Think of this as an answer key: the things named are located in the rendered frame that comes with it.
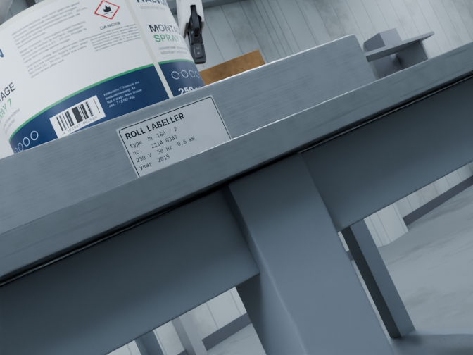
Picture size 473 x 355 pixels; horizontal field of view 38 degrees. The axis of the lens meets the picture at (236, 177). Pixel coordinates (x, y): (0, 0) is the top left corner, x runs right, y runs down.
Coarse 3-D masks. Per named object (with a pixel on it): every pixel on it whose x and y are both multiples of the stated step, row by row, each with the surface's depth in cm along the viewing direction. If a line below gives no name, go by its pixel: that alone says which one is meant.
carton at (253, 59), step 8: (240, 56) 164; (248, 56) 165; (256, 56) 165; (224, 64) 163; (232, 64) 163; (240, 64) 164; (248, 64) 164; (256, 64) 165; (264, 64) 166; (200, 72) 161; (208, 72) 161; (216, 72) 162; (224, 72) 162; (232, 72) 163; (240, 72) 164; (208, 80) 161; (216, 80) 162
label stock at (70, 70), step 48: (48, 0) 59; (96, 0) 60; (144, 0) 63; (0, 48) 60; (48, 48) 59; (96, 48) 59; (144, 48) 61; (0, 96) 62; (48, 96) 59; (96, 96) 59; (144, 96) 60
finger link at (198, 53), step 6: (192, 30) 151; (192, 36) 152; (198, 36) 151; (198, 42) 152; (192, 48) 152; (198, 48) 152; (204, 48) 153; (192, 54) 152; (198, 54) 152; (204, 54) 153; (198, 60) 152; (204, 60) 152
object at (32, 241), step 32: (416, 64) 47; (448, 64) 48; (352, 96) 44; (384, 96) 45; (416, 96) 49; (288, 128) 42; (320, 128) 43; (352, 128) 52; (192, 160) 39; (224, 160) 39; (256, 160) 40; (128, 192) 37; (160, 192) 37; (192, 192) 38; (32, 224) 34; (64, 224) 35; (96, 224) 36; (128, 224) 39; (0, 256) 33; (32, 256) 34; (64, 256) 43
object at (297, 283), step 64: (384, 128) 50; (448, 128) 52; (256, 192) 43; (320, 192) 46; (384, 192) 48; (128, 256) 40; (192, 256) 42; (256, 256) 43; (320, 256) 44; (0, 320) 36; (64, 320) 38; (128, 320) 39; (256, 320) 46; (320, 320) 43; (384, 320) 212
